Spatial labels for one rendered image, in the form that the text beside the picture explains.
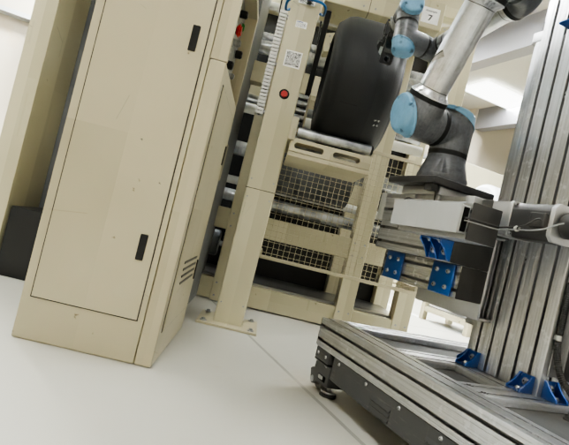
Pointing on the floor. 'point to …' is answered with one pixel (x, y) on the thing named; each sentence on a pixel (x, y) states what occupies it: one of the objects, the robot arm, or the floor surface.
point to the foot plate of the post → (227, 324)
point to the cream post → (265, 168)
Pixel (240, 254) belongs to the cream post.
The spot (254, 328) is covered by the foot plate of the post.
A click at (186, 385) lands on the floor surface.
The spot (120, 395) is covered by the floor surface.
